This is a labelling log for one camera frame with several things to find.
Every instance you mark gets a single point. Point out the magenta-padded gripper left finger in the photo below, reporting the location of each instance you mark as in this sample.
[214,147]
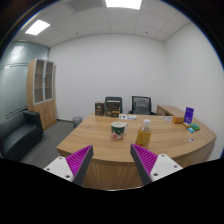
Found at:
[76,161]

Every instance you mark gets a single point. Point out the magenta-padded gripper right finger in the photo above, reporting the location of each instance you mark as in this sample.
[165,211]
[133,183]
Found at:
[146,160]

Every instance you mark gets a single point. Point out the yellow drink bottle white cap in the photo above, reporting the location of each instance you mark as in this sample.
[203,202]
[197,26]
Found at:
[143,136]

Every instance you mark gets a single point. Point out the grey mesh waste bin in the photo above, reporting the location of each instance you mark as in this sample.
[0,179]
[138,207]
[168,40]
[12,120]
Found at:
[77,122]

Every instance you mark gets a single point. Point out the green mug with red print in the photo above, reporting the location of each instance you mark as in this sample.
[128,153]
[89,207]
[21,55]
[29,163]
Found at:
[117,130]

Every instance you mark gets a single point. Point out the white printed leaflet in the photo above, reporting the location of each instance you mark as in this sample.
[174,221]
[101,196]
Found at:
[128,117]

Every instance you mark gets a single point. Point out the orange cardboard box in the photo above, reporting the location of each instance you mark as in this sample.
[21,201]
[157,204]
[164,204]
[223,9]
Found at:
[177,120]

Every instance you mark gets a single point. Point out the yellowish flat small box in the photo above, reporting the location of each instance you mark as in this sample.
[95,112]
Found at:
[185,124]

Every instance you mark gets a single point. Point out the light blue small box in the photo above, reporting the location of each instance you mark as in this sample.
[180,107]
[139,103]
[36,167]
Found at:
[190,130]

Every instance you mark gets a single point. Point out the wooden side desk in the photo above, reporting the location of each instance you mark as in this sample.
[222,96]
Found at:
[168,110]

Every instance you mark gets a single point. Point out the black mesh office chair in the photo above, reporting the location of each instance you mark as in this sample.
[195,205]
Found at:
[141,105]

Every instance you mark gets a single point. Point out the small dark brown carton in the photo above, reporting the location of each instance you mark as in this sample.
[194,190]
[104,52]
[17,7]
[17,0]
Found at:
[99,109]

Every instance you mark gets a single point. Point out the wooden shelf cabinet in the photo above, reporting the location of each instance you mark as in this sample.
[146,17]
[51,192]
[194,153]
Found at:
[46,111]

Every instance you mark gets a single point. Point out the green small box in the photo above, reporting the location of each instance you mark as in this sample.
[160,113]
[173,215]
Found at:
[195,126]

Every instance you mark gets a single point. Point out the large dark brown carton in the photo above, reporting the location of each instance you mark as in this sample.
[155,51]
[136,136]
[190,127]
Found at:
[112,109]

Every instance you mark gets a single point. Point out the upright purple box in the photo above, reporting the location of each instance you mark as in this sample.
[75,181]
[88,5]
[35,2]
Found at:
[188,115]

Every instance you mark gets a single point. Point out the black leather sofa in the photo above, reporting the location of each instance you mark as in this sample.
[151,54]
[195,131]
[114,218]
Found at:
[18,133]

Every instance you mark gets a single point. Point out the rectangular ceiling light panel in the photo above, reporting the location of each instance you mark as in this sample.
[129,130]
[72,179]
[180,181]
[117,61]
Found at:
[37,27]
[123,3]

